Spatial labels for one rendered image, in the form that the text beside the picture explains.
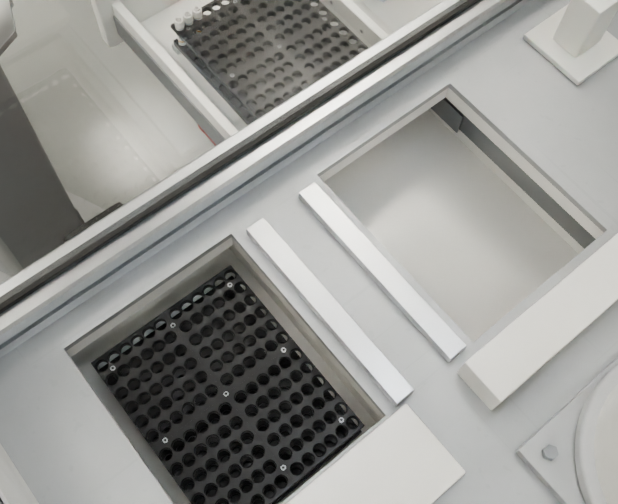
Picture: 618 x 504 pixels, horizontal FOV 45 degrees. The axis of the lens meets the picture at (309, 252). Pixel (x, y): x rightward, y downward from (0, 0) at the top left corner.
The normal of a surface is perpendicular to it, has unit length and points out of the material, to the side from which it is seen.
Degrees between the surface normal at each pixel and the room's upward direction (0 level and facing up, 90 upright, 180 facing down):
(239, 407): 0
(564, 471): 0
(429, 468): 0
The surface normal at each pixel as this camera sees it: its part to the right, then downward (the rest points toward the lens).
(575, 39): -0.77, 0.56
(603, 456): -1.00, -0.06
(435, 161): 0.04, -0.42
